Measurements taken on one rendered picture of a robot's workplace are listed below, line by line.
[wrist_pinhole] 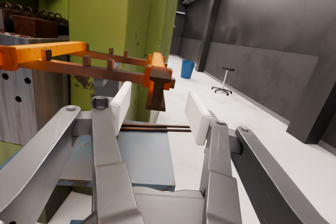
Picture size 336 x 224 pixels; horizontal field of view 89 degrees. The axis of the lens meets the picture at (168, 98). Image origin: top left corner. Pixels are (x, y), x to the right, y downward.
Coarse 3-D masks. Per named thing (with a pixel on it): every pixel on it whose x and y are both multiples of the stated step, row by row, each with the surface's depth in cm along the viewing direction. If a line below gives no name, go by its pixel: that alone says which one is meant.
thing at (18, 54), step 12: (0, 48) 24; (12, 48) 25; (24, 48) 29; (36, 48) 31; (48, 48) 35; (60, 48) 39; (72, 48) 45; (0, 60) 25; (12, 60) 25; (24, 60) 29
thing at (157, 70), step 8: (152, 56) 48; (160, 56) 51; (152, 64) 35; (160, 64) 37; (144, 72) 28; (152, 72) 23; (160, 72) 24; (168, 72) 24; (144, 80) 29; (152, 80) 21; (160, 80) 21; (168, 80) 21; (152, 88) 28; (160, 88) 21; (168, 88) 29; (152, 96) 21; (160, 96) 21; (152, 104) 22; (160, 104) 22
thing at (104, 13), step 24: (72, 0) 71; (96, 0) 70; (120, 0) 69; (144, 0) 92; (72, 24) 74; (96, 24) 73; (120, 24) 72; (144, 24) 102; (96, 48) 76; (120, 48) 75; (144, 48) 114; (72, 96) 85
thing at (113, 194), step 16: (96, 96) 13; (96, 112) 12; (96, 128) 10; (112, 128) 10; (96, 144) 9; (112, 144) 9; (96, 160) 8; (112, 160) 8; (96, 176) 6; (112, 176) 6; (128, 176) 7; (96, 192) 6; (112, 192) 6; (128, 192) 6; (96, 208) 6; (112, 208) 5; (128, 208) 5
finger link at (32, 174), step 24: (72, 120) 11; (48, 144) 8; (72, 144) 11; (24, 168) 7; (48, 168) 8; (0, 192) 6; (24, 192) 6; (48, 192) 8; (0, 216) 5; (24, 216) 6
